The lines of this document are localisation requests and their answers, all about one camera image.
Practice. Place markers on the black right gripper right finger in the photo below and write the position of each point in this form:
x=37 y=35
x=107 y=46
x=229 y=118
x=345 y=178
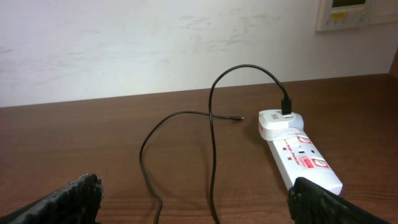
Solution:
x=310 y=203

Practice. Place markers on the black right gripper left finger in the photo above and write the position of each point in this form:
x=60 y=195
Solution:
x=77 y=202

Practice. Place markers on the white power strip red switches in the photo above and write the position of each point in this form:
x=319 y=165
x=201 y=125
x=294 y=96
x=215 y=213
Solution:
x=298 y=157

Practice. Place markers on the white USB wall charger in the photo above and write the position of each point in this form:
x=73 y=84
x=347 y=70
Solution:
x=274 y=126

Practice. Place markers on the white wall control panel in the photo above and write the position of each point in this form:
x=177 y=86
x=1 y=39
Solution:
x=351 y=14

